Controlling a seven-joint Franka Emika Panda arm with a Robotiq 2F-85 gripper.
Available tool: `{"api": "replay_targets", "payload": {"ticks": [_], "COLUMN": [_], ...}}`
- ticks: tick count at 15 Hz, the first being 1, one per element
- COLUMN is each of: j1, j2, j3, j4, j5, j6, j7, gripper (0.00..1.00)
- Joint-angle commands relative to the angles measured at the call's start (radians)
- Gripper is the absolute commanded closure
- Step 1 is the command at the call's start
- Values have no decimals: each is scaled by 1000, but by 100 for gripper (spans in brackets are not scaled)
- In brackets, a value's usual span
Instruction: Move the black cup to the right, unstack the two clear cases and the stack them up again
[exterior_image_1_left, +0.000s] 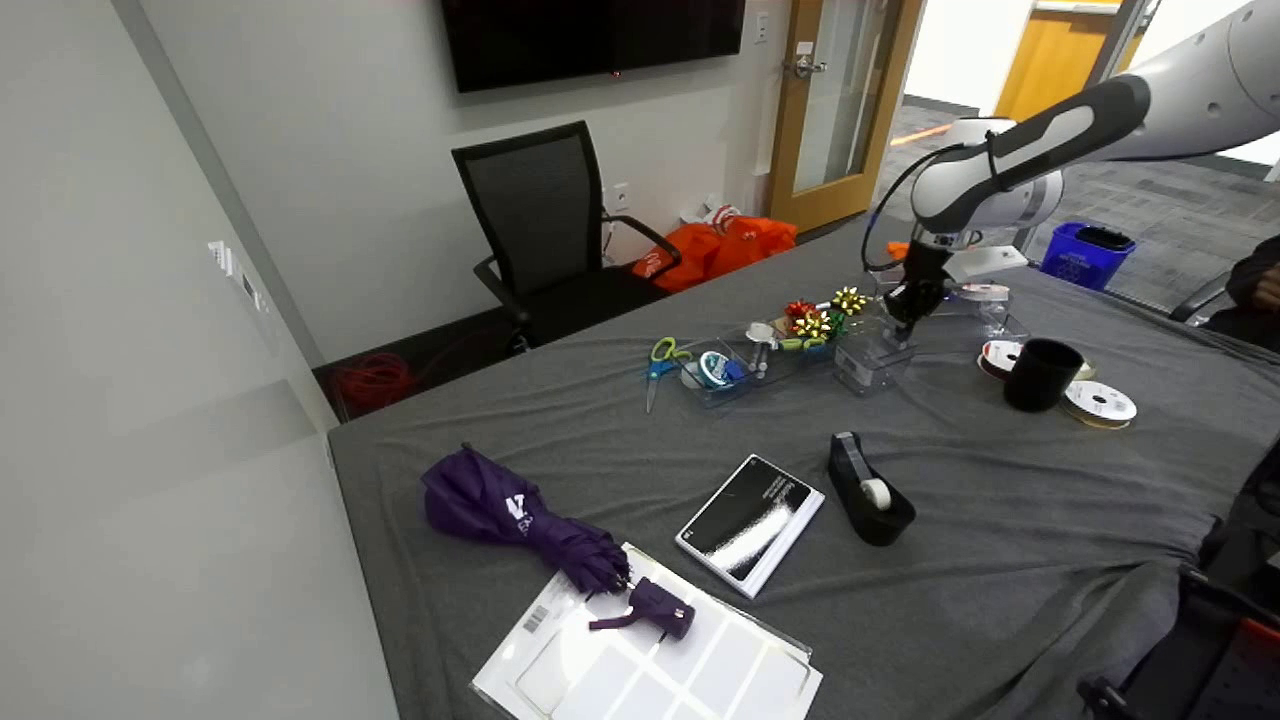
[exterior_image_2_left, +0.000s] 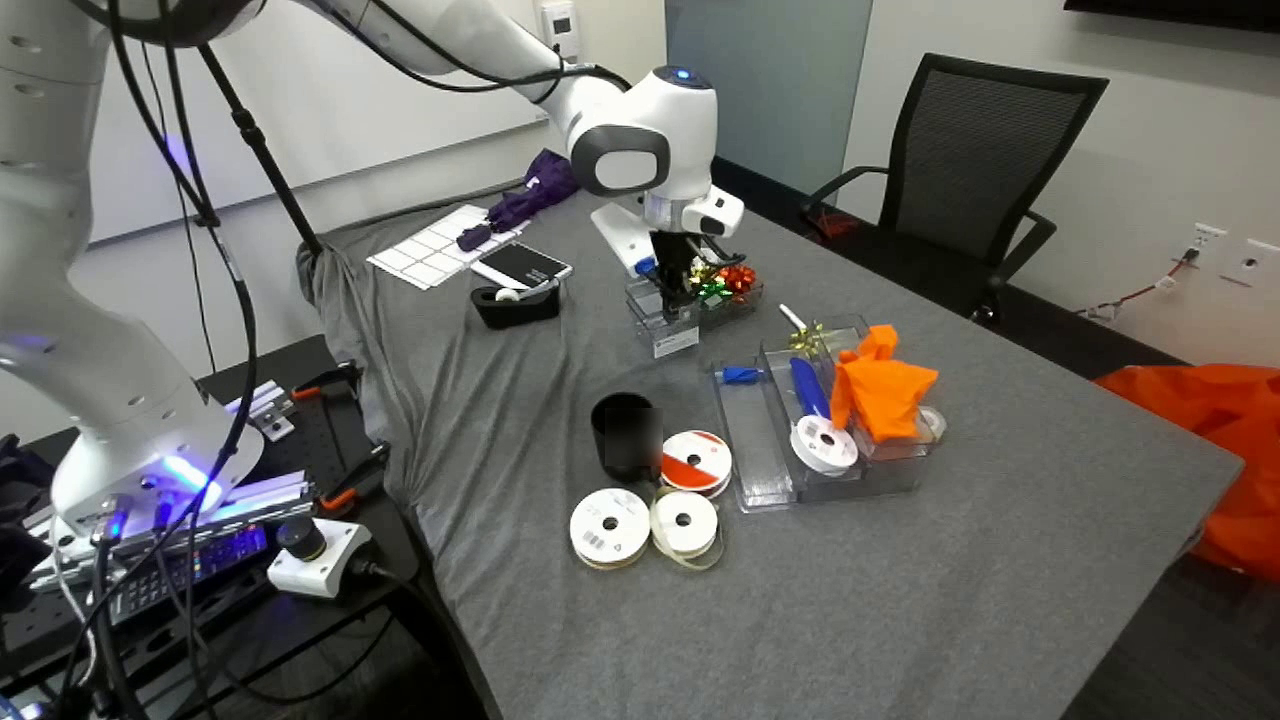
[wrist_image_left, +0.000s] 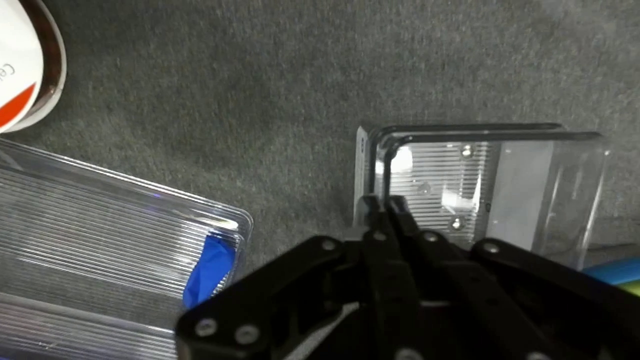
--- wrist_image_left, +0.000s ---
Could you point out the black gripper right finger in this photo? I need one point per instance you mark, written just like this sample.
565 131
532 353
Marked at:
507 307

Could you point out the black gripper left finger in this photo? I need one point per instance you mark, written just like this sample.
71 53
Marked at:
300 307

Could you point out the narrow clear plastic container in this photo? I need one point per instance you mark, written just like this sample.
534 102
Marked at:
101 227

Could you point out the grey tablecloth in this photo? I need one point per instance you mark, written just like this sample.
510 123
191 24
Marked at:
232 81

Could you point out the red and white ribbon spool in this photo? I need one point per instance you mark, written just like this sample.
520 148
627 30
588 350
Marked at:
20 67

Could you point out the clear plastic bin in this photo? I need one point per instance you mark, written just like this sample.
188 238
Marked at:
67 333

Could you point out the small blue plastic piece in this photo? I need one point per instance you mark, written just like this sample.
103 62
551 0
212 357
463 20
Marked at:
211 270

